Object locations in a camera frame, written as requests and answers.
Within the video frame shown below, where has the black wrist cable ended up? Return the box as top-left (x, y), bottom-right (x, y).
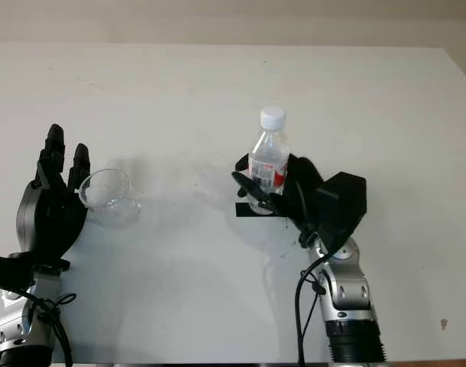
top-left (293, 179), bottom-right (333, 366)
top-left (21, 290), bottom-right (78, 365)

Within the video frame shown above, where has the black tape strip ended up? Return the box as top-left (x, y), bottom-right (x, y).
top-left (235, 202), bottom-right (286, 219)

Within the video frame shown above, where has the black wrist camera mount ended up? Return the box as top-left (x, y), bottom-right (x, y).
top-left (0, 246), bottom-right (41, 296)
top-left (315, 171), bottom-right (368, 256)

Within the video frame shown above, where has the clear water bottle white cap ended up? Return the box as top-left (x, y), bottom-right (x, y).
top-left (247, 107), bottom-right (291, 213)

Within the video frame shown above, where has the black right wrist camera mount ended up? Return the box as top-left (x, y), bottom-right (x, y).
top-left (315, 171), bottom-right (368, 256)

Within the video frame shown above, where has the clear glass cup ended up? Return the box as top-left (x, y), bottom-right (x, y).
top-left (79, 168), bottom-right (143, 229)

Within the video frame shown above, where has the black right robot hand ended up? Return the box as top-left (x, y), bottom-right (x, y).
top-left (231, 152), bottom-right (326, 245)

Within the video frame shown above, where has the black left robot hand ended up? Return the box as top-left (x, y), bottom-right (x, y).
top-left (15, 123), bottom-right (92, 269)

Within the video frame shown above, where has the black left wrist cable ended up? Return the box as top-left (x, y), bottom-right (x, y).
top-left (21, 290), bottom-right (78, 365)

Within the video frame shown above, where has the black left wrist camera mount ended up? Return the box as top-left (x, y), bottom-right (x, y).
top-left (0, 246), bottom-right (41, 296)

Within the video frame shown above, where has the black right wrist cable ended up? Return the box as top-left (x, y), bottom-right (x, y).
top-left (293, 179), bottom-right (333, 366)

